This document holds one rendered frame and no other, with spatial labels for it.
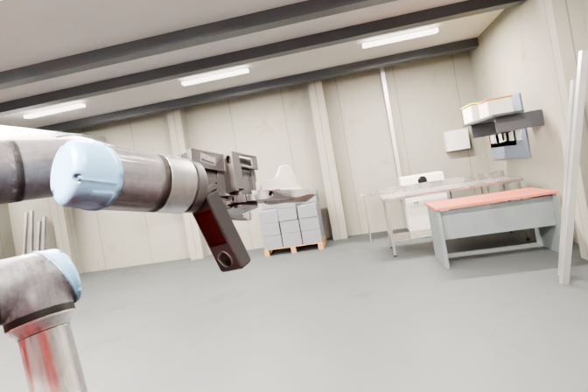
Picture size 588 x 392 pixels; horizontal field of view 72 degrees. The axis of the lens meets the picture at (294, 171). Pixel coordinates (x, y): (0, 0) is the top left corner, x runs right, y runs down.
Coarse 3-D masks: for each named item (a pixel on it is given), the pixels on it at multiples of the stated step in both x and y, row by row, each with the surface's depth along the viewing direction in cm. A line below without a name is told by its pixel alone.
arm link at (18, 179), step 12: (0, 144) 45; (12, 144) 46; (0, 156) 44; (12, 156) 45; (0, 168) 44; (12, 168) 45; (0, 180) 44; (12, 180) 45; (24, 180) 46; (0, 192) 45; (12, 192) 46; (0, 204) 47
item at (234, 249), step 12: (216, 192) 55; (204, 204) 55; (216, 204) 55; (204, 216) 55; (216, 216) 54; (228, 216) 56; (204, 228) 56; (216, 228) 55; (228, 228) 55; (216, 240) 56; (228, 240) 55; (240, 240) 56; (216, 252) 57; (228, 252) 55; (240, 252) 56; (228, 264) 56; (240, 264) 55
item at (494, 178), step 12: (444, 180) 659; (456, 180) 656; (468, 180) 653; (480, 180) 638; (492, 180) 606; (504, 180) 578; (516, 180) 575; (384, 192) 674; (396, 192) 669; (408, 192) 635; (420, 192) 601; (432, 192) 593; (384, 204) 668; (396, 240) 611; (408, 240) 605
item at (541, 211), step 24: (504, 192) 539; (528, 192) 500; (552, 192) 478; (432, 216) 538; (456, 216) 502; (480, 216) 498; (504, 216) 494; (528, 216) 490; (552, 216) 486; (552, 240) 501
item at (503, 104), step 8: (504, 96) 563; (480, 104) 595; (488, 104) 568; (496, 104) 566; (504, 104) 564; (512, 104) 563; (480, 112) 600; (488, 112) 568; (496, 112) 566; (504, 112) 565
